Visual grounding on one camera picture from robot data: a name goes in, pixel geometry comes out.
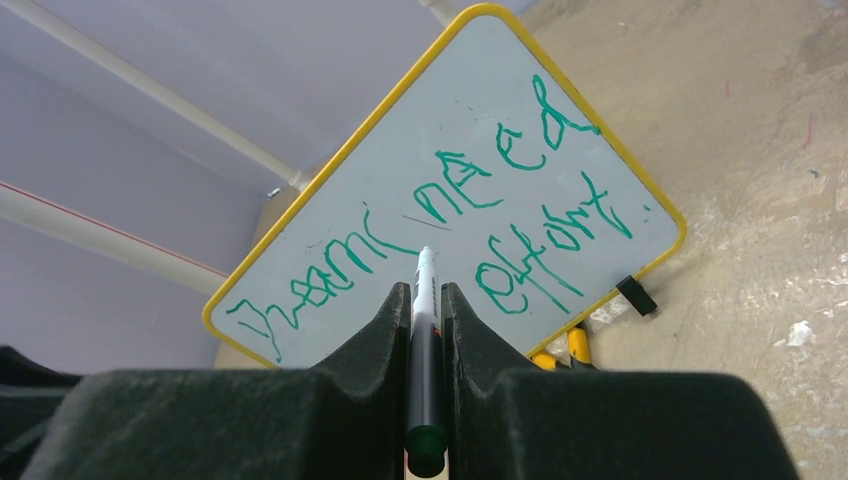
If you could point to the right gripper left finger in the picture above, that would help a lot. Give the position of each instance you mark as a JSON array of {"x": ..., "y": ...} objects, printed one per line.
[{"x": 339, "y": 419}]

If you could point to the white green marker pen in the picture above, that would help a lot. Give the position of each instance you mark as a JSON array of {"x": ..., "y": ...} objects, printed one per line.
[{"x": 425, "y": 437}]

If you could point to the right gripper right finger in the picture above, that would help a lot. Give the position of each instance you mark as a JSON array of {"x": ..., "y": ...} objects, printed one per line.
[{"x": 510, "y": 419}]

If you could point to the yellow black pliers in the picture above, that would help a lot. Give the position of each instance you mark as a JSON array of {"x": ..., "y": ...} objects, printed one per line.
[{"x": 570, "y": 352}]

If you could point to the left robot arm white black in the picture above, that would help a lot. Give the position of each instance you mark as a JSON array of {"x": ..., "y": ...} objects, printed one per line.
[{"x": 30, "y": 395}]

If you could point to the white PVC pipe frame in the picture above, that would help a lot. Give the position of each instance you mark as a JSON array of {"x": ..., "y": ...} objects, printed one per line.
[{"x": 172, "y": 120}]

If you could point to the yellow framed whiteboard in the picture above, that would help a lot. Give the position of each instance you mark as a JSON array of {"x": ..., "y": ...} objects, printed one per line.
[{"x": 484, "y": 152}]

